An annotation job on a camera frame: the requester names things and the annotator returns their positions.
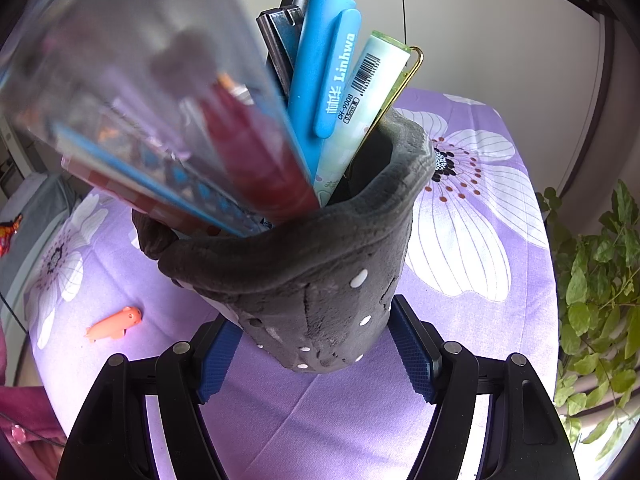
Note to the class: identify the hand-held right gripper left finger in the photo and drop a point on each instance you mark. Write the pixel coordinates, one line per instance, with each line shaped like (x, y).
(215, 360)

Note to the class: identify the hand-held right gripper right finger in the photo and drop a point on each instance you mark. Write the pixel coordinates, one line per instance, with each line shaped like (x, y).
(410, 350)

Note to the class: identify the orange fish-shaped cutter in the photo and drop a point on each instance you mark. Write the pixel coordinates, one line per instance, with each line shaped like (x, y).
(117, 326)

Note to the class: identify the grey dotted pen holder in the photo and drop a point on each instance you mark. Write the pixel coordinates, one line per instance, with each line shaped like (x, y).
(310, 280)

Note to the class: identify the light green pen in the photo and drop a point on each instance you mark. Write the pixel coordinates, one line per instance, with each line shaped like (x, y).
(360, 110)

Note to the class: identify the blue pen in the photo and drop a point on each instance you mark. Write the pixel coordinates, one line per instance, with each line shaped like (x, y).
(320, 70)

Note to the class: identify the clear plastic ruler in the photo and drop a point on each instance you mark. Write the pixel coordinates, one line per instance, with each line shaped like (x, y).
(125, 60)

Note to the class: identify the black metal strip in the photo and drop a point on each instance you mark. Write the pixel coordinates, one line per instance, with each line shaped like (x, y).
(277, 40)

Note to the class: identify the purple floral tablecloth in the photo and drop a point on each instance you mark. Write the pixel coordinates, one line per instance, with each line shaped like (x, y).
(475, 220)

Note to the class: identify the green potted plant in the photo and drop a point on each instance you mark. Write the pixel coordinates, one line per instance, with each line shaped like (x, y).
(600, 300)

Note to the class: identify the orange and black toy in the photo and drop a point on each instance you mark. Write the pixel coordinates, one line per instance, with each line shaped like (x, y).
(10, 232)

